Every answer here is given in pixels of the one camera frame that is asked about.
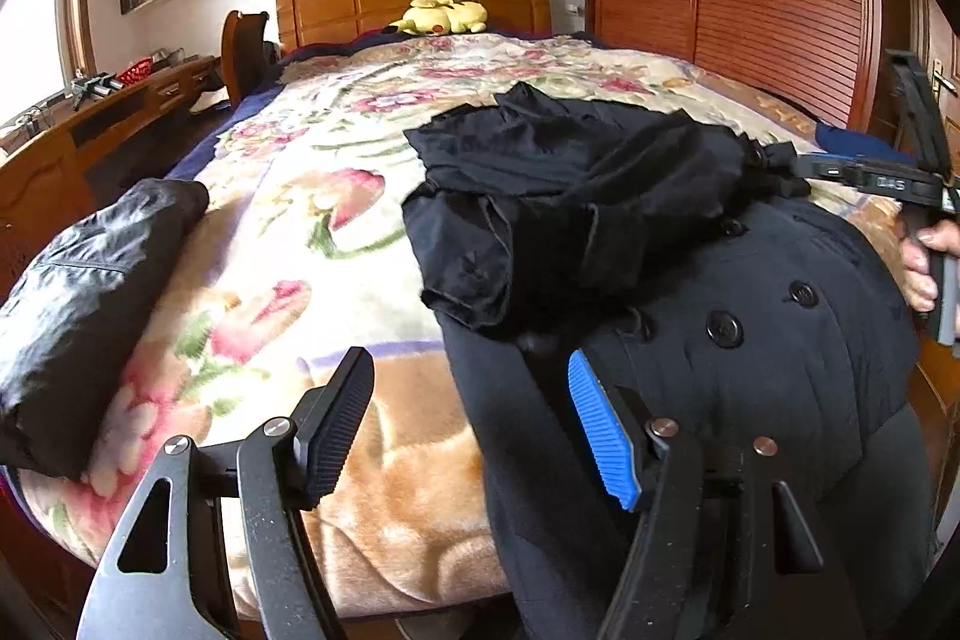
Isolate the window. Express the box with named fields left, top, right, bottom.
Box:
left=0, top=0, right=98, bottom=131

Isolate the wooden desk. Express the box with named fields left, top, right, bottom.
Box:
left=0, top=53, right=222, bottom=304

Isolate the black metal tool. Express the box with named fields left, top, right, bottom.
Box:
left=71, top=72, right=125, bottom=105

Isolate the dark navy trench coat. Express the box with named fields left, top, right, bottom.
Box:
left=403, top=81, right=938, bottom=640

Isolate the wooden door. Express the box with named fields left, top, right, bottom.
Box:
left=874, top=0, right=960, bottom=161

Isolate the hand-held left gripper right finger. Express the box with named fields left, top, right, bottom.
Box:
left=568, top=349, right=863, bottom=640

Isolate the yellow plush toy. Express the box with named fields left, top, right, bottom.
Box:
left=386, top=0, right=488, bottom=37

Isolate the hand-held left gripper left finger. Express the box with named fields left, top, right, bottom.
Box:
left=75, top=346, right=376, bottom=640

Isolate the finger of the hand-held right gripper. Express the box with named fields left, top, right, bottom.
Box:
left=796, top=155, right=863, bottom=182

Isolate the wooden chair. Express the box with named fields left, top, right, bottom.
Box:
left=220, top=10, right=275, bottom=109

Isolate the folded black jacket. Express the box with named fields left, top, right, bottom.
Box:
left=0, top=177, right=211, bottom=480

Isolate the metal door handle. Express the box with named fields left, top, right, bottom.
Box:
left=930, top=59, right=960, bottom=101

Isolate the floral blanket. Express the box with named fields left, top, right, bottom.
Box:
left=15, top=31, right=923, bottom=618

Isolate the person's right hand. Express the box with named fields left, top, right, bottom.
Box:
left=900, top=218, right=960, bottom=313

